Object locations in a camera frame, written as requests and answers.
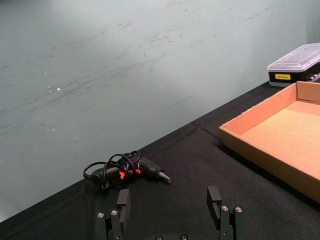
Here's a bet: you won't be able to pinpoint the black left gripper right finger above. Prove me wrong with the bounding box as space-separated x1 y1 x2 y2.
206 185 247 240

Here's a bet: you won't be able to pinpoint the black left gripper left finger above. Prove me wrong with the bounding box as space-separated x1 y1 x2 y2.
96 188 132 240

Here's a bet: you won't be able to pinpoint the black table cloth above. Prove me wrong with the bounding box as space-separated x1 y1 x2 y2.
0 77 320 240

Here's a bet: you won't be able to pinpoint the shallow brown cardboard tray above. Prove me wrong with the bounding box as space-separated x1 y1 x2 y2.
218 80 320 204

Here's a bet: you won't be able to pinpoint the clear plastic case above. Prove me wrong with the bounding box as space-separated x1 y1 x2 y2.
267 42 320 88

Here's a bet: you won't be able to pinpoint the black corded tool orange parts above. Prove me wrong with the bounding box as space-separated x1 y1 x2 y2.
83 150 172 191

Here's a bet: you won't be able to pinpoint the plain pale wall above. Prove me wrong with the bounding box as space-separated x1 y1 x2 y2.
0 0 320 223

